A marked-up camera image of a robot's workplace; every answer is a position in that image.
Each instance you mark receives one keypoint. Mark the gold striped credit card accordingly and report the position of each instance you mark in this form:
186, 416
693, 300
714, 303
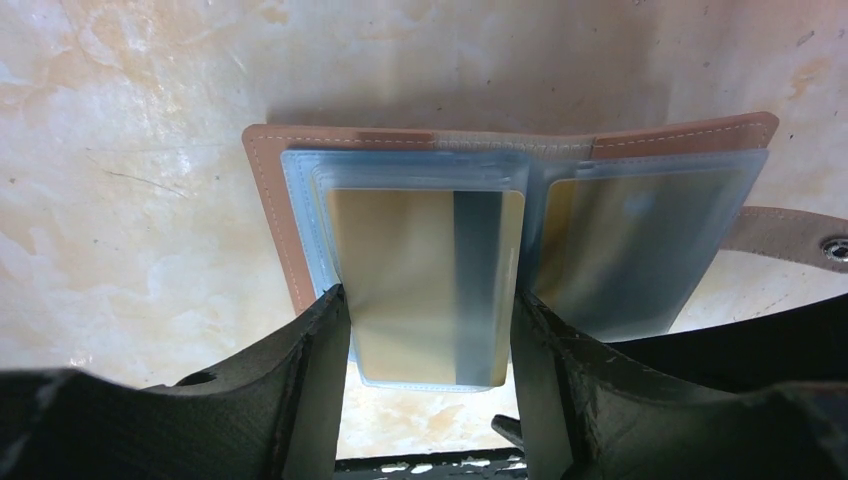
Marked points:
429, 277

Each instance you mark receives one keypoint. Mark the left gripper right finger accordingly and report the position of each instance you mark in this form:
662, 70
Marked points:
764, 398

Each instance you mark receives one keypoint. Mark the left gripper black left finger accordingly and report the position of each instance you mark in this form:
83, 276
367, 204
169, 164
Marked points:
271, 411

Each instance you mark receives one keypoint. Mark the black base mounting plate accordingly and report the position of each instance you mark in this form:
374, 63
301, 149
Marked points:
502, 463

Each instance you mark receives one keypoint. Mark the pink leather card holder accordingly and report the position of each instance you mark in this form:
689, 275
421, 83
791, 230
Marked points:
793, 235

